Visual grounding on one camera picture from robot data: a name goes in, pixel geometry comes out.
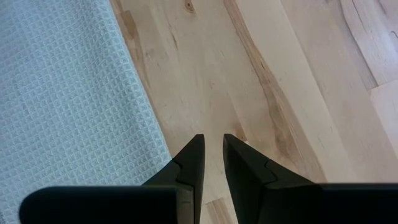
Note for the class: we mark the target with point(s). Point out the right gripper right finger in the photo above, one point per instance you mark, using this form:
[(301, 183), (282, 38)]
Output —
[(248, 186)]

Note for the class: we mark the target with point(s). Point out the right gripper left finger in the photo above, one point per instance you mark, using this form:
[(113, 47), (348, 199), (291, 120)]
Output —
[(186, 174)]

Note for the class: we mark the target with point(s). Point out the light blue waffle towel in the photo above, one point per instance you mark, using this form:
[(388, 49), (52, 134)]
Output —
[(62, 93)]

